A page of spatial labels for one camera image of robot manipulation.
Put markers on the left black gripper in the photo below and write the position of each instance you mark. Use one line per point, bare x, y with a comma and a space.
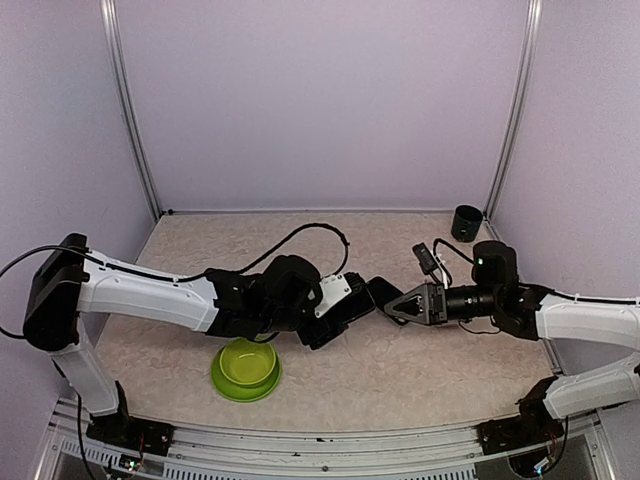
321, 334

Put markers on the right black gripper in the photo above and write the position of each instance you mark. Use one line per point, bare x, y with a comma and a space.
422, 292

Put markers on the black phone case horizontal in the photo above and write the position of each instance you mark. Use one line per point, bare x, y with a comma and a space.
355, 305

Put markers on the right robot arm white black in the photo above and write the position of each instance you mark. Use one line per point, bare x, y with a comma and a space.
534, 312

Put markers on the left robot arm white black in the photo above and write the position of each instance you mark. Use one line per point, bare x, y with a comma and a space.
290, 295

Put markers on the green bowl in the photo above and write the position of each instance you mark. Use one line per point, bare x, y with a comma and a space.
246, 363

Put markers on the black cylinder cup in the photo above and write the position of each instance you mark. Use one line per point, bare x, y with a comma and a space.
466, 223

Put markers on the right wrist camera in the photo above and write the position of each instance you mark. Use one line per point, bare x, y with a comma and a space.
429, 265

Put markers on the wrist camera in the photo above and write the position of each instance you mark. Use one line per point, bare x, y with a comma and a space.
334, 288
429, 265

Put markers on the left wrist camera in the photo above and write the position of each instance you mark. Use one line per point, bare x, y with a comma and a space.
334, 288

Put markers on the front aluminium rail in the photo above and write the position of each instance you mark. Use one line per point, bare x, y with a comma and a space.
201, 452

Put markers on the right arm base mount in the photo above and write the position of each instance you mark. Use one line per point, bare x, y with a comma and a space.
532, 425

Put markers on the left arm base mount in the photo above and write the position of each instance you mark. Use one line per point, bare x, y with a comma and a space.
123, 430

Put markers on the right aluminium frame post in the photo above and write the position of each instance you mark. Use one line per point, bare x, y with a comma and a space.
524, 71

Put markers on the aluminium frame post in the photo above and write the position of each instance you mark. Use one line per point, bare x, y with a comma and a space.
114, 43
524, 71

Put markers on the left aluminium frame post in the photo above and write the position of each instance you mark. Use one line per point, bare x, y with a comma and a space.
114, 43

